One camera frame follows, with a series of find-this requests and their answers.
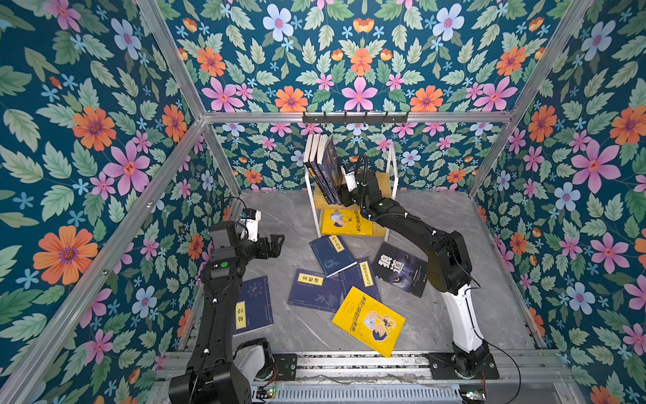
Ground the purple old man book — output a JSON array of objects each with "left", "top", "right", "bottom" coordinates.
[
  {"left": 310, "top": 134, "right": 343, "bottom": 205},
  {"left": 316, "top": 135, "right": 345, "bottom": 206}
]

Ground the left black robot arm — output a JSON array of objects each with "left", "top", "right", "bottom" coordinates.
[{"left": 168, "top": 221, "right": 285, "bottom": 403}]

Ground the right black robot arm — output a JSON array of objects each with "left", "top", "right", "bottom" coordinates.
[{"left": 341, "top": 155, "right": 491, "bottom": 379}]

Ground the yellow book on shelf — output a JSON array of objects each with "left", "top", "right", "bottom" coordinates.
[{"left": 321, "top": 209, "right": 373, "bottom": 237}]

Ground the white wooden book shelf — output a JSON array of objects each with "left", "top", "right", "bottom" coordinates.
[{"left": 303, "top": 134, "right": 399, "bottom": 240}]

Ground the navy book lower left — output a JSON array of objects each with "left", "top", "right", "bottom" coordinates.
[{"left": 287, "top": 269, "right": 343, "bottom": 313}]

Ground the navy book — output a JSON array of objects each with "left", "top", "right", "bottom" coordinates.
[
  {"left": 233, "top": 276, "right": 274, "bottom": 335},
  {"left": 340, "top": 257, "right": 382, "bottom": 302},
  {"left": 287, "top": 269, "right": 343, "bottom": 313},
  {"left": 310, "top": 235, "right": 357, "bottom": 278}
]

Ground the black book gold title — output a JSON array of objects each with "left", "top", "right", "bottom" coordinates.
[{"left": 304, "top": 134, "right": 331, "bottom": 203}]

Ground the navy book far left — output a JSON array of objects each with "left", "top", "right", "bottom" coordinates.
[{"left": 233, "top": 276, "right": 274, "bottom": 335}]

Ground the navy book upper centre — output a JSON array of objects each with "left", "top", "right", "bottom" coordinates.
[{"left": 310, "top": 235, "right": 357, "bottom": 278}]

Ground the navy book middle right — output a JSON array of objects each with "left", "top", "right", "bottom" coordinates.
[{"left": 340, "top": 257, "right": 382, "bottom": 302}]

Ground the dark wolf cover book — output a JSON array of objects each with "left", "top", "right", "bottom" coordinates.
[{"left": 373, "top": 242, "right": 428, "bottom": 298}]

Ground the yellow book on floor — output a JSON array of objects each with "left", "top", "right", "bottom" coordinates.
[{"left": 332, "top": 287, "right": 406, "bottom": 358}]

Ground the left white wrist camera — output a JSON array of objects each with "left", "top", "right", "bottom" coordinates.
[{"left": 240, "top": 208, "right": 262, "bottom": 242}]

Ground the black wall hook rail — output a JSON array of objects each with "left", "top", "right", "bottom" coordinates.
[{"left": 301, "top": 111, "right": 409, "bottom": 126}]

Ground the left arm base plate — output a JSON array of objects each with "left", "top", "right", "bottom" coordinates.
[{"left": 255, "top": 353, "right": 299, "bottom": 382}]

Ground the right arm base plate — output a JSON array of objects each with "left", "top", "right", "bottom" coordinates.
[{"left": 425, "top": 353, "right": 501, "bottom": 380}]

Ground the aluminium front rail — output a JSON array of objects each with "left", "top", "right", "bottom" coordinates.
[{"left": 145, "top": 349, "right": 586, "bottom": 404}]

